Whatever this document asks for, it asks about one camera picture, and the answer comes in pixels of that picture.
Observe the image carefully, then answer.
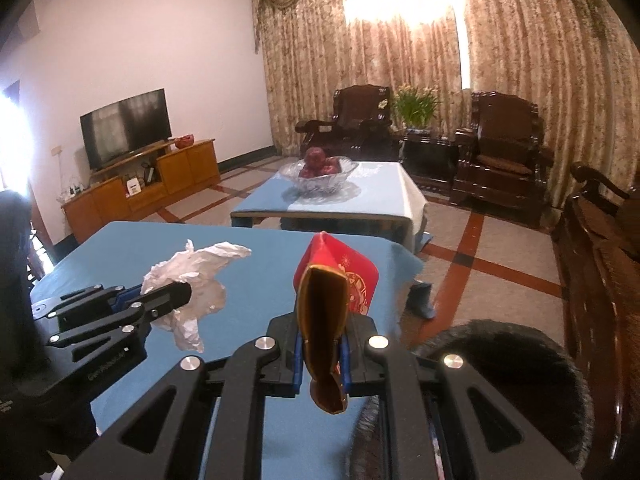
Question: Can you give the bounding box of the red gold paper packet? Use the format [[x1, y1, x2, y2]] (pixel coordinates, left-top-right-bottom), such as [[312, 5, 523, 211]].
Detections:
[[291, 232, 380, 417]]

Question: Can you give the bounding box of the dark wooden sofa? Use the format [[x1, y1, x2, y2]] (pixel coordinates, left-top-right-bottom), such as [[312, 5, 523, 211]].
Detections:
[[549, 161, 640, 463]]

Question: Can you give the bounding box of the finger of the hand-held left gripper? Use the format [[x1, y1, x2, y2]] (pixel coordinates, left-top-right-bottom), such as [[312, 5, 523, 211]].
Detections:
[[32, 285, 144, 322], [47, 282, 194, 347]]

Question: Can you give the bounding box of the green potted plant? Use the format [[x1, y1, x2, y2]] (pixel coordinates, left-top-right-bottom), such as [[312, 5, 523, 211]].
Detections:
[[391, 84, 442, 132]]

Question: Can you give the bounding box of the dark wooden side table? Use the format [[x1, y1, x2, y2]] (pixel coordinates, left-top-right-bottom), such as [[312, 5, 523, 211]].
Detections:
[[401, 127, 459, 192]]

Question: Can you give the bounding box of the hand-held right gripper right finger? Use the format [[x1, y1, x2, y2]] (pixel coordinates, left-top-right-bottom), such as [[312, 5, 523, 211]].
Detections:
[[340, 317, 583, 480]]

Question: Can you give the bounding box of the wooden television cabinet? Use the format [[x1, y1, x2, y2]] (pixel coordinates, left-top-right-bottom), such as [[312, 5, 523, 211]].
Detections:
[[61, 138, 222, 245]]

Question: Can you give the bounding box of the dark wooden chair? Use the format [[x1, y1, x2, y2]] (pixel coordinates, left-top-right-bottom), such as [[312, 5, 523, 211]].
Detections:
[[27, 230, 57, 282]]

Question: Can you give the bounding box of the glass fruit bowl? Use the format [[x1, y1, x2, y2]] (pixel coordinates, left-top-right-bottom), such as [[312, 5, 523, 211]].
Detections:
[[278, 156, 360, 197]]

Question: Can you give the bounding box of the dark wooden armchair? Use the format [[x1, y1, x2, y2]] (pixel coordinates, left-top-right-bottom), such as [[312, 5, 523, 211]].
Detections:
[[295, 85, 402, 164], [449, 91, 557, 227]]

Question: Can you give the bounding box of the patterned beige curtain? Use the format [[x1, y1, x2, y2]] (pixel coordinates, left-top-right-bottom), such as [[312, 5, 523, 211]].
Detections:
[[255, 0, 632, 222]]

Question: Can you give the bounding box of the white paper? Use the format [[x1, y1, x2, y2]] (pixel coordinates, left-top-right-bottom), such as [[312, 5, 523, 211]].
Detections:
[[141, 239, 252, 354]]

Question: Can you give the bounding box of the cloth covered coffee table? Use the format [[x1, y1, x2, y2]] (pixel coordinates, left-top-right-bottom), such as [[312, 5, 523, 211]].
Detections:
[[230, 160, 431, 257]]

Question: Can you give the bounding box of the flat screen television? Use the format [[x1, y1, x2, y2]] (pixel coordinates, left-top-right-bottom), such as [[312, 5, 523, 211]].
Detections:
[[80, 88, 173, 171]]

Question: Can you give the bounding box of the black round bin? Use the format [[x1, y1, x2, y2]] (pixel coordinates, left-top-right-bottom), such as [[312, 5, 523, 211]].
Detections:
[[347, 321, 597, 480]]

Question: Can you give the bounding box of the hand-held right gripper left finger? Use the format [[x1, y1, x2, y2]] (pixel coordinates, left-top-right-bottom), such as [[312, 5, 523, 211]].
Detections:
[[62, 314, 306, 480]]

